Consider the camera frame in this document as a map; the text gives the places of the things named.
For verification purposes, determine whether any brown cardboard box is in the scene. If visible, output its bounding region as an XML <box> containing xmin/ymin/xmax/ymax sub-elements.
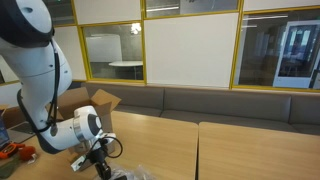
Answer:
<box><xmin>49</xmin><ymin>87</ymin><xmax>122</xmax><ymax>158</ymax></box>

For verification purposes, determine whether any clear plastic bag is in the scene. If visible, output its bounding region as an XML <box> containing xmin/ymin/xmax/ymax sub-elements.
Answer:
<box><xmin>109</xmin><ymin>165</ymin><xmax>157</xmax><ymax>180</ymax></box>

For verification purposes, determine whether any red plush toy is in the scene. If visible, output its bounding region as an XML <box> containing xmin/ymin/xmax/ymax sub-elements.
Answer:
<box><xmin>19</xmin><ymin>146</ymin><xmax>37</xmax><ymax>163</ymax></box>

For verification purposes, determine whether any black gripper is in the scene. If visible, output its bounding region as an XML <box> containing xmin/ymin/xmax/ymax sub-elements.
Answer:
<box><xmin>88</xmin><ymin>148</ymin><xmax>111</xmax><ymax>180</ymax></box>

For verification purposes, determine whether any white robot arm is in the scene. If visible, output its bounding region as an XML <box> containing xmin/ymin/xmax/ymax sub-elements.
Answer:
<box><xmin>0</xmin><ymin>0</ymin><xmax>111</xmax><ymax>180</ymax></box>

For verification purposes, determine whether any orange black tool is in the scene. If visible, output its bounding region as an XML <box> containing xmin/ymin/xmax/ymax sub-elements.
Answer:
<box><xmin>0</xmin><ymin>142</ymin><xmax>24</xmax><ymax>159</ymax></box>

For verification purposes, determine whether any grey bench sofa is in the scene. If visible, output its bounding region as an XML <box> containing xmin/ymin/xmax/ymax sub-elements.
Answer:
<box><xmin>81</xmin><ymin>82</ymin><xmax>320</xmax><ymax>135</ymax></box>

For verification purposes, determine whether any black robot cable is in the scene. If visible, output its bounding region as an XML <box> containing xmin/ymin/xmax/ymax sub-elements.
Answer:
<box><xmin>16</xmin><ymin>38</ymin><xmax>62</xmax><ymax>134</ymax></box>

